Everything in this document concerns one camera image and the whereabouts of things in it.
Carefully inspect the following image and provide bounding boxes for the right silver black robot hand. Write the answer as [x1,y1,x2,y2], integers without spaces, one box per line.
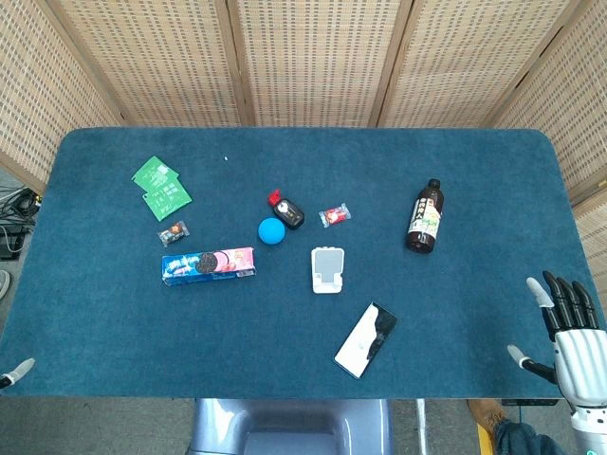
[506,270,607,414]

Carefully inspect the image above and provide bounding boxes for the black smartphone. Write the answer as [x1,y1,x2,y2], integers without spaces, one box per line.
[333,300,399,380]

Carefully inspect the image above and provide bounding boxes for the white phone stand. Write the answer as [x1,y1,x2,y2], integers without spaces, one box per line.
[310,246,346,296]

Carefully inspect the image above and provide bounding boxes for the blue jeans leg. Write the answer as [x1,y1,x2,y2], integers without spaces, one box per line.
[491,418,576,455]

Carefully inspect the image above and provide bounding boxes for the brown shoe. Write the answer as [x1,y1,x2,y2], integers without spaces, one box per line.
[466,398,507,433]

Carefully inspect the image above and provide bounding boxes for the white table leg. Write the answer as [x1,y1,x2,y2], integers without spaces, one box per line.
[414,398,429,455]

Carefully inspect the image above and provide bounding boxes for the dark drink bottle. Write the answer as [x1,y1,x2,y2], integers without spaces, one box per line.
[404,177,447,255]

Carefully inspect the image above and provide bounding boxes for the red wrapped candy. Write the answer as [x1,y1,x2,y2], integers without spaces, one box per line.
[318,202,353,229]

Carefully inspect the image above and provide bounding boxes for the blue table mat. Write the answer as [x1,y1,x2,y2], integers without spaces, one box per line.
[0,126,607,400]

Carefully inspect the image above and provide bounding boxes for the grey-blue robot torso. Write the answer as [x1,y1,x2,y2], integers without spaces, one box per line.
[188,397,395,455]

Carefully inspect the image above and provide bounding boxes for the blue ball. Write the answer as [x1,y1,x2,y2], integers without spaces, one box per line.
[257,216,287,247]

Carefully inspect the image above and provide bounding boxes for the blue pink cookie box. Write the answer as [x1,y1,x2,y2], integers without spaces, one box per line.
[160,246,259,287]

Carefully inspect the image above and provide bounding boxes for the bamboo folding screen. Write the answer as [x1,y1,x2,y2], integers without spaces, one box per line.
[0,0,607,304]

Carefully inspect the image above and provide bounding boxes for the dark wrapped candy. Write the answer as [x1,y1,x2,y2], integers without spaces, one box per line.
[156,219,192,248]

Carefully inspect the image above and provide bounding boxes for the green sachet packet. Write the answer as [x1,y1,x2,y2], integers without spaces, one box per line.
[141,176,193,223]
[131,155,180,196]

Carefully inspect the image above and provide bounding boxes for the black power adapter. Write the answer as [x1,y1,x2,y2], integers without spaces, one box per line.
[0,224,33,261]

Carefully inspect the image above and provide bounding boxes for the black floor cables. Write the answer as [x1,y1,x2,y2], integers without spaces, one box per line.
[0,183,45,225]

